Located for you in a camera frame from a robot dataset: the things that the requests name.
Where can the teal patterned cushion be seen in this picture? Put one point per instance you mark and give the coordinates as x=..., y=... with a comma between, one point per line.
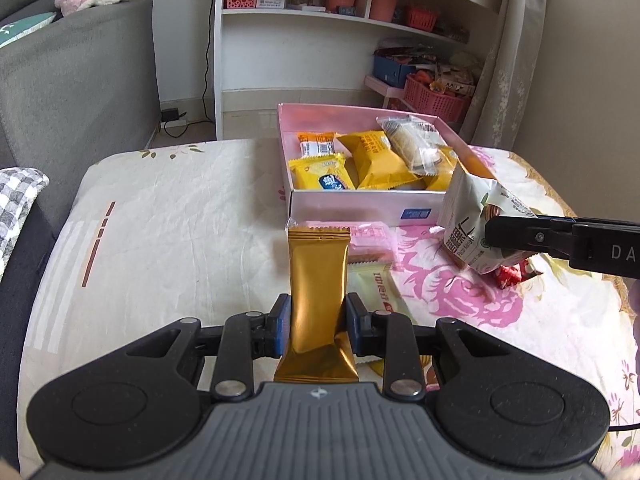
x=25, y=30

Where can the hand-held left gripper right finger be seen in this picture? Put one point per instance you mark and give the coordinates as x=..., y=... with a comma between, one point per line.
x=354, y=325

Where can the brown biscuit packet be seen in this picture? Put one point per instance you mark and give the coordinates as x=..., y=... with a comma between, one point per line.
x=370, y=259

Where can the white bookshelf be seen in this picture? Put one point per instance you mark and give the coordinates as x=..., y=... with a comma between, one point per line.
x=220, y=60

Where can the blue storage bin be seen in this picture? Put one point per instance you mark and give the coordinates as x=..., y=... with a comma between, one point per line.
x=392, y=71

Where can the pink cardboard box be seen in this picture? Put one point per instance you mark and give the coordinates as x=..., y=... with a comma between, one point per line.
x=345, y=207

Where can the large plain yellow packet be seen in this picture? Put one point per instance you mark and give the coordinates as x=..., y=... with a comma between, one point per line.
x=444, y=172

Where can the red snack packet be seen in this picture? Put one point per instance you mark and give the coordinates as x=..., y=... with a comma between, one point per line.
x=510, y=276

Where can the yellow packet with blue print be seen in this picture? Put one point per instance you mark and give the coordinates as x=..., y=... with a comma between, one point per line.
x=320, y=172

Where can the pink cup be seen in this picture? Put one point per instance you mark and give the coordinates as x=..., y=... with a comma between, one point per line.
x=384, y=2

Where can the white nut packet black lettering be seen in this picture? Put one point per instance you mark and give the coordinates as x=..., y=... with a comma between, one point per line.
x=465, y=210

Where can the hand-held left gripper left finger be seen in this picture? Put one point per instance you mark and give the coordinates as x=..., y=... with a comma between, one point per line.
x=282, y=327

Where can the small red basket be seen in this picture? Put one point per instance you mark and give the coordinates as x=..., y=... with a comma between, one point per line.
x=421, y=17

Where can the yellow packet with white label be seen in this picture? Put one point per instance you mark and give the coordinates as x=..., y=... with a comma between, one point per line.
x=375, y=157

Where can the pile of toys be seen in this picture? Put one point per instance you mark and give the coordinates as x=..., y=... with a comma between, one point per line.
x=445, y=72

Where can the pink snack packet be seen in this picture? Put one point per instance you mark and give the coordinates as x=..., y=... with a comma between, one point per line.
x=372, y=237

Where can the large pink basket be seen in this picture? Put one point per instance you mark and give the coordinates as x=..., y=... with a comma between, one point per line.
x=435, y=102

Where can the pale flowered curtain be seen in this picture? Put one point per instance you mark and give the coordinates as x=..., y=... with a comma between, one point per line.
x=515, y=50

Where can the grey checked pillow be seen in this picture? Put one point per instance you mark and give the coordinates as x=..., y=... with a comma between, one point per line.
x=20, y=210

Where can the pink low stand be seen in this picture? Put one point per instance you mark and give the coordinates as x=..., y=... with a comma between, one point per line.
x=382, y=87

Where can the pale packet with red print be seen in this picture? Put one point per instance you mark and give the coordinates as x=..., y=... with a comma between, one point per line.
x=375, y=285

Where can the gold foil packet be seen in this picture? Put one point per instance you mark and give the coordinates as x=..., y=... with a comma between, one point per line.
x=317, y=280

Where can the clear cake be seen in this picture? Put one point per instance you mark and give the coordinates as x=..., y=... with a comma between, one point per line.
x=407, y=142

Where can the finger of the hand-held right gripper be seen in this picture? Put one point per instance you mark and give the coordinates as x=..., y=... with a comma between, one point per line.
x=525, y=235

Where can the small orange white packet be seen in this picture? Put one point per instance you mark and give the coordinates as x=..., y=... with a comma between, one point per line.
x=315, y=146

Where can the grey sofa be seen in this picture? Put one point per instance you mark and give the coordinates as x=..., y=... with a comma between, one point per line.
x=75, y=90

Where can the white labelled box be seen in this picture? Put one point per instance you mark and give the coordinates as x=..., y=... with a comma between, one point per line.
x=271, y=1

